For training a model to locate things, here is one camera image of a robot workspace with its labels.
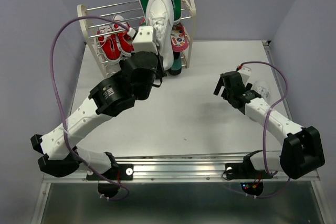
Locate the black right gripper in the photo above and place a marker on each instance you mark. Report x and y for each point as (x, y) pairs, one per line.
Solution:
(219, 85)

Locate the pink patterned slipper right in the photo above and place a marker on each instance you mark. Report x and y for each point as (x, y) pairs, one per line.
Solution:
(179, 40)

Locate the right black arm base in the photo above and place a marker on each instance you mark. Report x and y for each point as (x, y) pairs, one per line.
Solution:
(252, 184)

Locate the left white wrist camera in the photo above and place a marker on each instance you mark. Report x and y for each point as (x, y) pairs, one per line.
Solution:
(144, 39)

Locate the aluminium table frame rail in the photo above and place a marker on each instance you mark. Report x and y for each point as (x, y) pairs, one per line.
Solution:
(183, 132)

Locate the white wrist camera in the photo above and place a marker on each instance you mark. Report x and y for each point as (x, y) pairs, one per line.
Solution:
(245, 73)
(144, 39)

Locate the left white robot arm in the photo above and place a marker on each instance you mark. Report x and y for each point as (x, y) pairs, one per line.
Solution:
(60, 154)

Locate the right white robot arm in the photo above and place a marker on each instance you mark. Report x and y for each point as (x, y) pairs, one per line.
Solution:
(302, 150)

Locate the red canvas sneaker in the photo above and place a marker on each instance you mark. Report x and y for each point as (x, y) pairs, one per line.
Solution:
(125, 41)
(108, 43)

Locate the white fashion sneaker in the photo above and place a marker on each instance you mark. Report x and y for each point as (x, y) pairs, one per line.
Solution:
(263, 89)

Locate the cream metal shoe shelf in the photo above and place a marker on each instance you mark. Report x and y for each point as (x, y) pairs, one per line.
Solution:
(133, 13)

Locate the teal suede shoe right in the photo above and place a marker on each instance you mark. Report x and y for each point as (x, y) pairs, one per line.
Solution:
(176, 68)

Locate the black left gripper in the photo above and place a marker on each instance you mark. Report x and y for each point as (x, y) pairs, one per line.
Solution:
(160, 72)

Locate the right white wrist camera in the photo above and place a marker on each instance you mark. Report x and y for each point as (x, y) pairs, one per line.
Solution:
(245, 73)

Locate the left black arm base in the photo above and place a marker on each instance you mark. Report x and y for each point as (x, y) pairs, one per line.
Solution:
(113, 190)

